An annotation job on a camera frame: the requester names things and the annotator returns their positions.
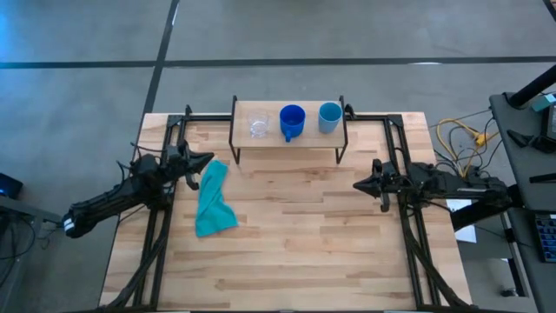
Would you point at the dark blue plastic mug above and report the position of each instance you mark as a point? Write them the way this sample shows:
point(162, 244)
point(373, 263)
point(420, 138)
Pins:
point(292, 121)

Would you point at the white paper sheet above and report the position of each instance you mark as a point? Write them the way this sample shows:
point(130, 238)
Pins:
point(467, 232)

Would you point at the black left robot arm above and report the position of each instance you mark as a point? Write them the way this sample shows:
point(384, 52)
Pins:
point(113, 197)

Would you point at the black keyboard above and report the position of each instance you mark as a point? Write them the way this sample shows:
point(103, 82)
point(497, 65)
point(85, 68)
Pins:
point(546, 237)

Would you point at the dark grey side desk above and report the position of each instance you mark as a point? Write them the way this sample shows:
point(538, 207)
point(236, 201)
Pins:
point(530, 165)

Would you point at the clear glass mug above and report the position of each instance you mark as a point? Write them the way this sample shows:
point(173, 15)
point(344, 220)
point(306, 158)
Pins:
point(259, 124)

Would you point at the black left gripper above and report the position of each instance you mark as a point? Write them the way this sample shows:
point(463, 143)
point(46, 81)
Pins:
point(178, 163)

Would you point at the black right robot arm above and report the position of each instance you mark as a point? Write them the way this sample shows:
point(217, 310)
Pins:
point(460, 187)

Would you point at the small teal box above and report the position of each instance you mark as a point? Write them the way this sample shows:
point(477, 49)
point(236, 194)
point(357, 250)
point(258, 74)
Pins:
point(545, 103)

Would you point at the black metal table frame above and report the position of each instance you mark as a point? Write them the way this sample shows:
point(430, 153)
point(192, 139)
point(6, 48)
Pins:
point(391, 135)

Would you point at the teal microfibre cloth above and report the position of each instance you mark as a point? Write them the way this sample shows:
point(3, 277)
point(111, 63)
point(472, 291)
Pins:
point(213, 204)

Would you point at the black device with blue light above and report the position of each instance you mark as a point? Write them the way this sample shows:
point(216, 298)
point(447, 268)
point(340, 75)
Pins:
point(9, 186)

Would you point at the black diagonal pole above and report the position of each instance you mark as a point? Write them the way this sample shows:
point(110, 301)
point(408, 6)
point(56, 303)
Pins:
point(534, 89)

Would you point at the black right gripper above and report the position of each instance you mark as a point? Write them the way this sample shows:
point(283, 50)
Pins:
point(393, 184)

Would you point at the wooden shelf with black frame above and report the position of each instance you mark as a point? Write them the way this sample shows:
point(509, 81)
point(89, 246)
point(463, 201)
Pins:
point(304, 141)

